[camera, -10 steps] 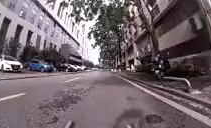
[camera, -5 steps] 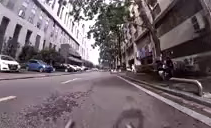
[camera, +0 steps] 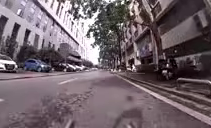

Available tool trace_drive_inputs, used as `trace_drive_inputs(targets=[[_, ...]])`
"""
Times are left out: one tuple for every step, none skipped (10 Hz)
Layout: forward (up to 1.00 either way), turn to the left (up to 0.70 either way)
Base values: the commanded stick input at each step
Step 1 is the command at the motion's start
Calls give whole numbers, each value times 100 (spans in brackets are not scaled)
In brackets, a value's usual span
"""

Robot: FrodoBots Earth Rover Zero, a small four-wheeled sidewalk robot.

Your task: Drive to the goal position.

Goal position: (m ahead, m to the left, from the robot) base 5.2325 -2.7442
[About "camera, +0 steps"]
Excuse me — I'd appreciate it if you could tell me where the grey asphalt road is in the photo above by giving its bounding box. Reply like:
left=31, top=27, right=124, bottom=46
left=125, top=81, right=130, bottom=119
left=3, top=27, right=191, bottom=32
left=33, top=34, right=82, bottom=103
left=0, top=69, right=211, bottom=128

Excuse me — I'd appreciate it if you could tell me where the row of parked cars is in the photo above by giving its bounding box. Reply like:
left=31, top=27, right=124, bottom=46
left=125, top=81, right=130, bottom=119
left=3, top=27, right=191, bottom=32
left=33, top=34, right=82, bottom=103
left=52, top=62, right=99, bottom=73

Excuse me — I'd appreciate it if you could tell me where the row of trees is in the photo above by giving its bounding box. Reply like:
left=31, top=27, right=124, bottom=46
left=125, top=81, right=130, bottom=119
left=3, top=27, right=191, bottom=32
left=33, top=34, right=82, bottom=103
left=68, top=0, right=165, bottom=70

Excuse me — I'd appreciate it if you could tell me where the white dashed lane line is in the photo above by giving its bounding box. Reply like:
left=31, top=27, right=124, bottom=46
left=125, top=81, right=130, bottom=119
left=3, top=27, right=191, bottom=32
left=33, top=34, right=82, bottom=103
left=0, top=77, right=79, bottom=105

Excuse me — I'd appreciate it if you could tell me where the dark motor scooter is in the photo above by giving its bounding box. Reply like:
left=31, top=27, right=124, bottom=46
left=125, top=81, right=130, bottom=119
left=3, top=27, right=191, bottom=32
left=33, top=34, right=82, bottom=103
left=157, top=56, right=179, bottom=81

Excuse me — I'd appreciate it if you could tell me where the blue car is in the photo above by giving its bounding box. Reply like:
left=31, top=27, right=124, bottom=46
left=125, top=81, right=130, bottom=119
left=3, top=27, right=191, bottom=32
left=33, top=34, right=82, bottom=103
left=23, top=58, right=53, bottom=73

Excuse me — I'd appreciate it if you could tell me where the white road edge line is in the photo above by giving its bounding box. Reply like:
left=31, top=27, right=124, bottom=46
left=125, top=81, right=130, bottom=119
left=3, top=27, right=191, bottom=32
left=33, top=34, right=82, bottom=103
left=114, top=73, right=211, bottom=128

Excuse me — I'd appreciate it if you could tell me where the row of bushes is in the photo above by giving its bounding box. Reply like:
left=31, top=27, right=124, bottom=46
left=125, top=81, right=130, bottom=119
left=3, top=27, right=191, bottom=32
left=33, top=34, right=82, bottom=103
left=0, top=35, right=66, bottom=66

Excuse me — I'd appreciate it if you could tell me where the long grey building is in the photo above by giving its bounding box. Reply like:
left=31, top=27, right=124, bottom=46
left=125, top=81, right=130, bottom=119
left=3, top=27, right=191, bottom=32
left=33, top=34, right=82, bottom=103
left=0, top=0, right=93, bottom=65

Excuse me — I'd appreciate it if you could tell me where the metal hoop railing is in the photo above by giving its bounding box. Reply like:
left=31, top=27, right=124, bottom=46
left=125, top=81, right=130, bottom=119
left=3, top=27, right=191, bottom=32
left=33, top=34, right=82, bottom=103
left=175, top=77, right=211, bottom=100

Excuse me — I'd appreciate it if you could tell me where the grey paved sidewalk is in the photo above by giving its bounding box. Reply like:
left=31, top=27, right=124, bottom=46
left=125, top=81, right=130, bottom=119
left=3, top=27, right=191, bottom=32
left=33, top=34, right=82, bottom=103
left=117, top=70, right=211, bottom=120

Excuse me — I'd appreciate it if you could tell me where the grey sidewalk with kerb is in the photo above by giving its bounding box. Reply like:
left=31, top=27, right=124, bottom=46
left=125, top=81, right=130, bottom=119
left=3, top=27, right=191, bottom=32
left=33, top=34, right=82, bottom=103
left=0, top=69, right=66, bottom=82

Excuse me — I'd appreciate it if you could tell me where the white car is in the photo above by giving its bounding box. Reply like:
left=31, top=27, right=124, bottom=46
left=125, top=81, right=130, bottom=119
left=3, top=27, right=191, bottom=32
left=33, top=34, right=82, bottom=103
left=0, top=53, right=19, bottom=74

